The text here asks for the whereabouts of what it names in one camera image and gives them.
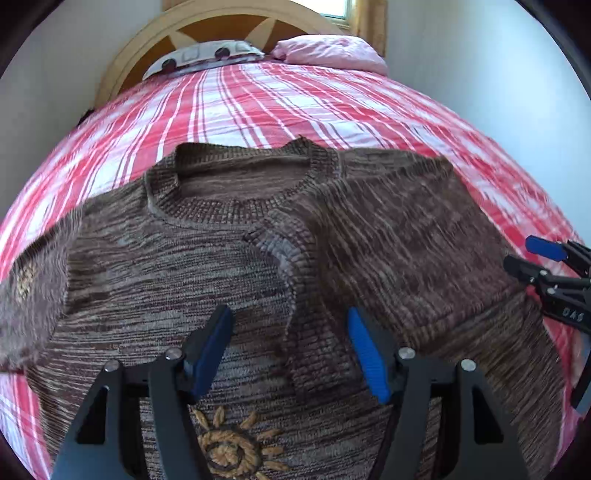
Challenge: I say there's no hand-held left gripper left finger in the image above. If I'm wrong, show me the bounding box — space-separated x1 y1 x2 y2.
51 304 234 480

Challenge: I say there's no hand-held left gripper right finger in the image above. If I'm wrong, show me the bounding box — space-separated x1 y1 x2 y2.
347 306 530 480

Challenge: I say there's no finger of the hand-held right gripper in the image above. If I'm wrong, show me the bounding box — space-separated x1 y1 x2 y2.
503 254 591 301
525 235 591 278

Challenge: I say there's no brown knit sweater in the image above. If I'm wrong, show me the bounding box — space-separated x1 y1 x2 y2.
0 136 574 480

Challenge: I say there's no red plaid bedsheet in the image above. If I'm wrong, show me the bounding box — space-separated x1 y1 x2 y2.
0 60 586 480

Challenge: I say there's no yellow patterned curtain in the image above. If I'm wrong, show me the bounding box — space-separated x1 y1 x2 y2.
358 0 389 58

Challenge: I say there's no pink pillow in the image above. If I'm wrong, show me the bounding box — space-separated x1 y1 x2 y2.
270 34 389 76

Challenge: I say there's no grey patterned pillow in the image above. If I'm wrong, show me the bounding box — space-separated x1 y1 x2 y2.
142 39 267 82

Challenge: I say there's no cream wooden headboard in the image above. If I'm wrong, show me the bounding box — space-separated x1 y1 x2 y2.
95 0 352 109

